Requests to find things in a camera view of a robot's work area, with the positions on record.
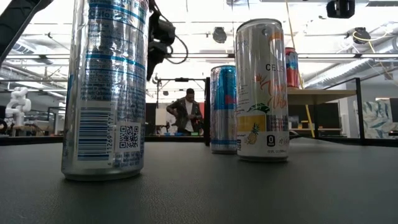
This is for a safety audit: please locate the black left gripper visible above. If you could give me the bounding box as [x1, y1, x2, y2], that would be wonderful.
[146, 0, 177, 82]

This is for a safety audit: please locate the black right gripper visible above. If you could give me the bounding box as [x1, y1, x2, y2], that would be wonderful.
[325, 0, 356, 19]

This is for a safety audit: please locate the red Fanta can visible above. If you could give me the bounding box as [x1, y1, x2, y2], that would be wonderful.
[285, 47, 300, 89]

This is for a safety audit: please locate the wooden shelf with black legs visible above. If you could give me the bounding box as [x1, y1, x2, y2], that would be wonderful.
[203, 77, 366, 147]

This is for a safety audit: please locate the white board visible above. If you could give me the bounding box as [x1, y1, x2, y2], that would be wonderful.
[154, 108, 169, 126]

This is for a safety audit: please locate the person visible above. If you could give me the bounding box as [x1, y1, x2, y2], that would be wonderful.
[165, 88, 203, 137]

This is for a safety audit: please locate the blue silver Red Bull can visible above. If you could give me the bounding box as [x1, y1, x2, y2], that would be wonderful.
[210, 64, 238, 155]

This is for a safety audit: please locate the silver white Celsius can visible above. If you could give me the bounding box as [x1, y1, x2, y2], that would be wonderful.
[234, 17, 291, 163]

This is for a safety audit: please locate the leaf pattern panel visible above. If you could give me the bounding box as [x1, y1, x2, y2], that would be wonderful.
[353, 98, 398, 140]

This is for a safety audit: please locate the black gantry frame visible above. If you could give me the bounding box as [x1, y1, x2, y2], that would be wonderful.
[151, 73, 206, 103]

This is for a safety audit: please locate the black ceiling cord reel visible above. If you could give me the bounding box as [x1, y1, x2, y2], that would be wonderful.
[345, 27, 371, 45]

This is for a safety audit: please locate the silver ventilation duct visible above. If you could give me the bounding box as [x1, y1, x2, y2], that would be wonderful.
[303, 57, 398, 90]

